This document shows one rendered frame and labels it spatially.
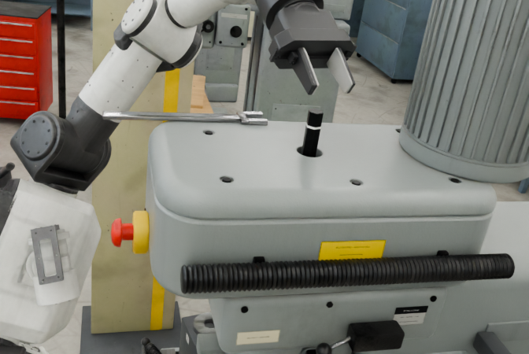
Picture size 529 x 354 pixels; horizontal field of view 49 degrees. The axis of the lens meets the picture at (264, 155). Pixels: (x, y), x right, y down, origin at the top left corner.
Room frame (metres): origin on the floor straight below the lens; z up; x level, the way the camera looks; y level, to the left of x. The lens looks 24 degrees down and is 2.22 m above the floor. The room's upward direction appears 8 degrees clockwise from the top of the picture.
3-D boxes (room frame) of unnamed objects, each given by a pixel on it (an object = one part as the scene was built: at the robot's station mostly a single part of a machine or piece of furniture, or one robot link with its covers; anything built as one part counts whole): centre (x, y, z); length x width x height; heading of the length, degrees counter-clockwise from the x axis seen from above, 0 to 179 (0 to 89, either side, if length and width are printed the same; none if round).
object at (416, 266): (0.63, -0.14, 1.79); 0.45 x 0.04 x 0.04; 107
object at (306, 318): (0.77, -0.10, 1.68); 0.34 x 0.24 x 0.10; 107
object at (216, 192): (0.76, -0.08, 1.81); 0.47 x 0.26 x 0.16; 107
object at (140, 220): (0.69, 0.16, 1.76); 0.06 x 0.02 x 0.06; 17
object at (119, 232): (0.69, 0.18, 1.76); 0.04 x 0.03 x 0.04; 17
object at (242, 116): (0.81, 0.12, 1.89); 0.24 x 0.04 x 0.01; 109
